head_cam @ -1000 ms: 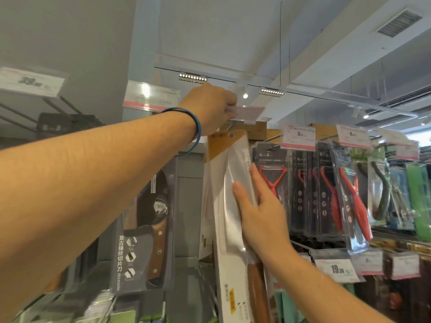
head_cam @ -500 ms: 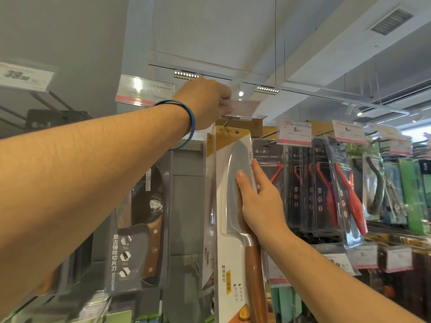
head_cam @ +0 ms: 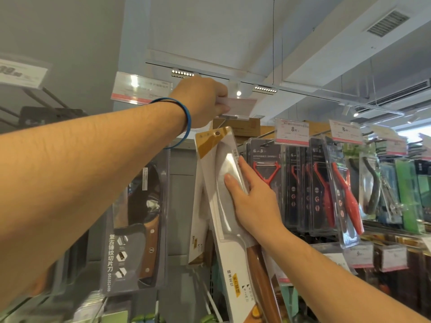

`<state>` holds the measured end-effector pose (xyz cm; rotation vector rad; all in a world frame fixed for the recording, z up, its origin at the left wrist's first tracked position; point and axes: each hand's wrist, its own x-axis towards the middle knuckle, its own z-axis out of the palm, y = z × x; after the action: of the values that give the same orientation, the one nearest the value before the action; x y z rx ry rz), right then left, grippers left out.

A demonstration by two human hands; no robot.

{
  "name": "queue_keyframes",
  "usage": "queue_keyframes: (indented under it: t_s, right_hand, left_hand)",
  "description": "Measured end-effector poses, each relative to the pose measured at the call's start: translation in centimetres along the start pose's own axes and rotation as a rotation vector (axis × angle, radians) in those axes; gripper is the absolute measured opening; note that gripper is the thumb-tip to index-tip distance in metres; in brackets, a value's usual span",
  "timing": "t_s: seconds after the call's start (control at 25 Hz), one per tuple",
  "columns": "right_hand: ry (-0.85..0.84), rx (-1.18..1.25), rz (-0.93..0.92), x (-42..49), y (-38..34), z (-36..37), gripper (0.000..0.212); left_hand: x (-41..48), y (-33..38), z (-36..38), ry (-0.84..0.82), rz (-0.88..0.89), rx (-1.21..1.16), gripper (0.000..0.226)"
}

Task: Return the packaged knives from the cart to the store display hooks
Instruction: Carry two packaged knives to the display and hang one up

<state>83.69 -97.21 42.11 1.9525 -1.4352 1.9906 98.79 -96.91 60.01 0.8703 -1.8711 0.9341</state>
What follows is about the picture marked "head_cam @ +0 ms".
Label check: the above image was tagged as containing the person's left hand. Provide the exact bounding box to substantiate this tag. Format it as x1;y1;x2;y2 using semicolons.
168;76;231;130

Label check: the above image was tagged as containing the person's right hand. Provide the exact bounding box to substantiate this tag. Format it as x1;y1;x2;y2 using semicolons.
224;155;287;248

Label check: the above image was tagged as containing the grey-backed flip price tag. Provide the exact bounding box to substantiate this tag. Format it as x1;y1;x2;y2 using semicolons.
217;96;258;119

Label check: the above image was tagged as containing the grey metal display shelf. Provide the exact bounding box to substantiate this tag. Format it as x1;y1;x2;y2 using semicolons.
0;87;431;323

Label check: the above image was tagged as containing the packaged round black knife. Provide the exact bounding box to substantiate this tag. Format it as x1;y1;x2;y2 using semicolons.
100;149;171;297

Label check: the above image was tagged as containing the person's left forearm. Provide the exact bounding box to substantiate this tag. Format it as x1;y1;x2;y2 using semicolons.
0;100;189;300

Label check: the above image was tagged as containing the person's right forearm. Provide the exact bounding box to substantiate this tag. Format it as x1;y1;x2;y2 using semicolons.
259;225;428;323

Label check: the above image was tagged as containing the blue wristband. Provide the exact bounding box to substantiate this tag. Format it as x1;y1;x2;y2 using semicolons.
148;97;193;149

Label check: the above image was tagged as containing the brown cardboard box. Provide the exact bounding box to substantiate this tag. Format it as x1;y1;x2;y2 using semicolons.
212;117;275;138
304;121;332;137

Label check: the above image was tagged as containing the row of red Y-peeler packages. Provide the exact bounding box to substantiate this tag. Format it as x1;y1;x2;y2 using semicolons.
247;137;312;232

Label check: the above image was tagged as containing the white red-edged price tag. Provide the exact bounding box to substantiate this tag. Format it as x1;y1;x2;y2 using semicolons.
312;244;351;274
374;244;409;272
274;118;310;147
0;58;49;90
111;71;173;105
419;132;431;162
343;242;375;269
370;124;409;157
329;119;364;145

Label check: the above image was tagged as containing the row of red straight-peeler packages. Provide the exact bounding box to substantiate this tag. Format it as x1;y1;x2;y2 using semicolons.
308;136;366;249

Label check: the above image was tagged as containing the row of mint carded utensils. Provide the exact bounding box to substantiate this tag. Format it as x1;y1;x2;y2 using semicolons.
278;284;301;323

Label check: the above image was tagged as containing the long ceiling air conditioner vent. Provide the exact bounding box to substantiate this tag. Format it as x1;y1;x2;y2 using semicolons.
353;79;431;114

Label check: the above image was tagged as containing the square ceiling air vent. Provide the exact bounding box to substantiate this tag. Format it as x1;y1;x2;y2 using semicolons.
365;9;411;38

